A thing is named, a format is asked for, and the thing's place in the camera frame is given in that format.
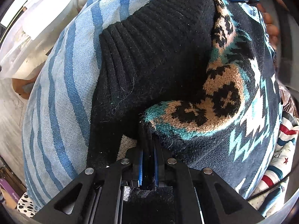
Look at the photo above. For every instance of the brown striped garment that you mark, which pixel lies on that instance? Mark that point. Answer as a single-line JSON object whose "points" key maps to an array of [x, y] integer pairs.
{"points": [[287, 101]]}

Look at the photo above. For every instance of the person right hand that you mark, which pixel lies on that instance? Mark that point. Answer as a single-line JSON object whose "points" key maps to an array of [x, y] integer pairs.
{"points": [[268, 8]]}

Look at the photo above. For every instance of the star striped duvet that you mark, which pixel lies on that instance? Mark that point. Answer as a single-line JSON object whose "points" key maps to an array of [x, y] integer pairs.
{"points": [[280, 165]]}

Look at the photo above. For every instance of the clear plastic storage bin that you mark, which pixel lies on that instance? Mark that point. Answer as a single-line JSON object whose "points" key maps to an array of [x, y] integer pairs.
{"points": [[30, 38]]}

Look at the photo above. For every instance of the blue striped bed sheet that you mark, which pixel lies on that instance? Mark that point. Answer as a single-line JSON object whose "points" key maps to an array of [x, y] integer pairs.
{"points": [[56, 126]]}

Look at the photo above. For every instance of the leopard print garment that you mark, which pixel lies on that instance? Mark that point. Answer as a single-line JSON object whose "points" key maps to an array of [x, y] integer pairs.
{"points": [[27, 206]]}

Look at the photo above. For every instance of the black patterned knit sweater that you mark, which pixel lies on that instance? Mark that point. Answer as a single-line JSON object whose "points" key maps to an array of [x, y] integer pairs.
{"points": [[197, 76]]}

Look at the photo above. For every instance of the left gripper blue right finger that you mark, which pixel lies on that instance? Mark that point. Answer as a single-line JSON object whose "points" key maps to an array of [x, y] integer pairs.
{"points": [[200, 196]]}

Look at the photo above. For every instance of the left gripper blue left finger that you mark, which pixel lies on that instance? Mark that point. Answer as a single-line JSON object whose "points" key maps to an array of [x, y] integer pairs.
{"points": [[95, 195]]}

